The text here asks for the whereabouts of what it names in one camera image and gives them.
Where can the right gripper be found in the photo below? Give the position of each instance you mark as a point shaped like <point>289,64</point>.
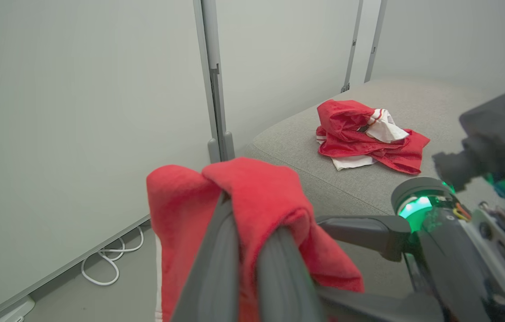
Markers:
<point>453,259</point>

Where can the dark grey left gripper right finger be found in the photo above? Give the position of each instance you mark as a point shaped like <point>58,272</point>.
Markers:
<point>286,281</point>

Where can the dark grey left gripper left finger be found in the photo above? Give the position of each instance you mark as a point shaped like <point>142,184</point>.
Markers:
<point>210,273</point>

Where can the plain red garment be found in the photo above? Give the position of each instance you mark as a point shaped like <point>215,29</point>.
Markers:
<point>256,192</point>

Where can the red and white jersey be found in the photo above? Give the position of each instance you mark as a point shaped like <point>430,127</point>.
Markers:
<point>346,116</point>

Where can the grey fabric sofa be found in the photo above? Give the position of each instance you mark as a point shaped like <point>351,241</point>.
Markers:
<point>346,190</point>

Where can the grey partition foot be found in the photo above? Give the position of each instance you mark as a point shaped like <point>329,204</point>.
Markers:
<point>229,147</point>
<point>214,152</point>

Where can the large white partition panel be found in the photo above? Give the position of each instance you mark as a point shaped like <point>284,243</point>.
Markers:
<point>78,112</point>

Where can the blue black right wrist camera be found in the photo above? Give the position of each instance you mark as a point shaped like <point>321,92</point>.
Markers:
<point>502,134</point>

